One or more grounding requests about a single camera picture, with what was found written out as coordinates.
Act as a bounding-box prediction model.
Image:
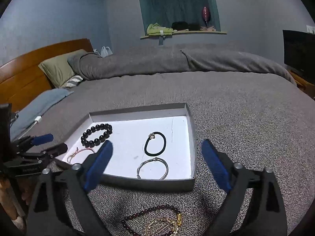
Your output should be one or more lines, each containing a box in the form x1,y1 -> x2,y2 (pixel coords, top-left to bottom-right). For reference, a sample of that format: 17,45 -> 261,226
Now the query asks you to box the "wooden window sill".
140,31 -> 227,40

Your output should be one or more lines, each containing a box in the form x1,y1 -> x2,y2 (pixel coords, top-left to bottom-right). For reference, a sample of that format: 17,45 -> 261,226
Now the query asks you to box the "white charger cable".
18,116 -> 43,138

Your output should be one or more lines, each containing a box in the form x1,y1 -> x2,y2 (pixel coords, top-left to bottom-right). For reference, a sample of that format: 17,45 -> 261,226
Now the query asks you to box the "silver bangle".
136,157 -> 169,180

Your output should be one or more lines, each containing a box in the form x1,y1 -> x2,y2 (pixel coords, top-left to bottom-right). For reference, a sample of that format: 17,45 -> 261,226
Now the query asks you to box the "green cloth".
147,23 -> 175,37

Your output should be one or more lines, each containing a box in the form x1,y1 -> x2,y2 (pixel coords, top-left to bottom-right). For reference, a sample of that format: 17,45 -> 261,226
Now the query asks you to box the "gold filigree bangle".
144,217 -> 177,236

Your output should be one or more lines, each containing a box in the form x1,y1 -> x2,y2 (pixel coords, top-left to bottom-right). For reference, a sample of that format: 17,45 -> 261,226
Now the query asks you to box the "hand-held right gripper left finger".
26,140 -> 114,236

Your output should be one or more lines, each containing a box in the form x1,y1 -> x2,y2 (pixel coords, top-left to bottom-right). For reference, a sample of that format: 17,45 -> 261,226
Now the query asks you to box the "person's left hand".
0,176 -> 33,228

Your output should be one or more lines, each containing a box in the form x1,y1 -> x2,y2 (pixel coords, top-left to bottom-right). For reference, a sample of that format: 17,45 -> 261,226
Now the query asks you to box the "green pillow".
38,49 -> 88,88

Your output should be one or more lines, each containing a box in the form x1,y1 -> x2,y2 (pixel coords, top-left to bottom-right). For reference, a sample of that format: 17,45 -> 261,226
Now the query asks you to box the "pink cord bracelet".
66,147 -> 96,165

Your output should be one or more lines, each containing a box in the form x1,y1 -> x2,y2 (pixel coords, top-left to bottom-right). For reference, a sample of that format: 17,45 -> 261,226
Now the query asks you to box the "black hair tie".
144,132 -> 167,157

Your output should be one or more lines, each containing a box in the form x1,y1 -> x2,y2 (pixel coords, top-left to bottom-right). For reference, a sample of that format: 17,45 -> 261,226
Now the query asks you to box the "grey bedspread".
10,71 -> 315,236

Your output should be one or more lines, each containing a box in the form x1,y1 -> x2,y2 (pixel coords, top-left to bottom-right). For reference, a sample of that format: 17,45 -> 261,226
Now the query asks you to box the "wooden television stand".
285,64 -> 315,96

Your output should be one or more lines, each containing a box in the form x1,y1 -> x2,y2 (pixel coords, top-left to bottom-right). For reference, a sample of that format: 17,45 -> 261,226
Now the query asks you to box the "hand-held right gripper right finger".
201,140 -> 288,236

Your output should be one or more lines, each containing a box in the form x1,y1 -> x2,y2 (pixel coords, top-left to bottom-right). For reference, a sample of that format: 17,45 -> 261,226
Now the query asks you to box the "black television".
283,29 -> 315,79

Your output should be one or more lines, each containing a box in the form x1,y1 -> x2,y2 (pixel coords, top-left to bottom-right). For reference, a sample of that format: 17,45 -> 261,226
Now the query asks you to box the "white plastic bag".
94,46 -> 114,57

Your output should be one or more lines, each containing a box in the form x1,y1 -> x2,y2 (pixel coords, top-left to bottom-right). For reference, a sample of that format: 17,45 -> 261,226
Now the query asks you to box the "dark red bead bracelet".
121,205 -> 183,236

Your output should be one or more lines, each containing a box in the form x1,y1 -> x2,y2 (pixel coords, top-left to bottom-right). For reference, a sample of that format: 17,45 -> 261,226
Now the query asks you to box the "black bead bracelet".
81,124 -> 113,148

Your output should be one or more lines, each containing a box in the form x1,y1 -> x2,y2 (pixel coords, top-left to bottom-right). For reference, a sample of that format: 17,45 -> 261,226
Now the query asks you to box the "teal curtain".
138,0 -> 221,33

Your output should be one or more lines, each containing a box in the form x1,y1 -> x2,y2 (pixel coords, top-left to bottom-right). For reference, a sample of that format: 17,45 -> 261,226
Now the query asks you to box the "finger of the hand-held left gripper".
12,134 -> 54,153
18,143 -> 68,168

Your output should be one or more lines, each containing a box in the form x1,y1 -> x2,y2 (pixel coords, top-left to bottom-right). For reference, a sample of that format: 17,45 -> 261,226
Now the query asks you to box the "rolled grey comforter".
68,43 -> 297,86

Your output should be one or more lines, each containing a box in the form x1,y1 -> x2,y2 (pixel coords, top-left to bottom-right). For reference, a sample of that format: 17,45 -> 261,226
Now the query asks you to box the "dark cloth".
171,21 -> 201,31

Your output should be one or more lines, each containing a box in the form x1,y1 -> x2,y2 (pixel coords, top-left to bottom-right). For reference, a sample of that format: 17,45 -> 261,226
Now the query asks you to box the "striped pillow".
61,75 -> 84,89

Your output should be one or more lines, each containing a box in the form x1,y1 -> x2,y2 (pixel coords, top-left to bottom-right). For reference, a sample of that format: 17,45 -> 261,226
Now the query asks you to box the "grey cardboard tray box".
53,102 -> 197,192

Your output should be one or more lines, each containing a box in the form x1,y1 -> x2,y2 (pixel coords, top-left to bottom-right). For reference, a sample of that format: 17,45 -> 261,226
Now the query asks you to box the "blue-grey cloth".
10,88 -> 74,140

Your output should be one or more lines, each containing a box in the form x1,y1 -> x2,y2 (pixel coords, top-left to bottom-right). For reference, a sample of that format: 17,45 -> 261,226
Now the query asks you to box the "wooden headboard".
0,39 -> 94,113

